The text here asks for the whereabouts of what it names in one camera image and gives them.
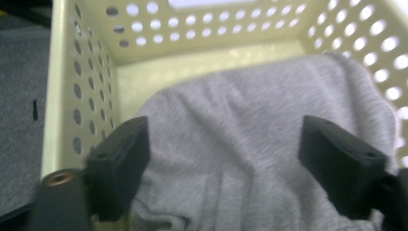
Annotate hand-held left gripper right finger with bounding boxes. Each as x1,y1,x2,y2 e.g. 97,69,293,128
297,115,389,220

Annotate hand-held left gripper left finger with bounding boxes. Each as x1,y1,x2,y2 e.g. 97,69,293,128
84,115,151,223

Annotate grey pants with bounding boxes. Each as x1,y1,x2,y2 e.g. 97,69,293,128
129,52,400,231

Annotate pale yellow perforated plastic basket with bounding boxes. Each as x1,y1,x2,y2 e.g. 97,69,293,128
40,0,408,231

